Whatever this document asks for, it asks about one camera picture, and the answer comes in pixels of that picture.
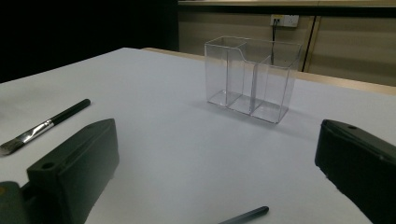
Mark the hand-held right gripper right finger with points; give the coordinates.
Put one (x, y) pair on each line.
(361, 168)

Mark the clear acrylic organizer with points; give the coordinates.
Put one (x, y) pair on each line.
(271, 93)

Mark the white wall socket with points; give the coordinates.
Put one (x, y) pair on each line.
(288, 20)

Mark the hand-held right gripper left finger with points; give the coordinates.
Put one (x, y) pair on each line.
(84, 161)

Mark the black curtain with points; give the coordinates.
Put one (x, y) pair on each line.
(77, 31)

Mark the white table sheet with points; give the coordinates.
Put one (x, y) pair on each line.
(186, 155)

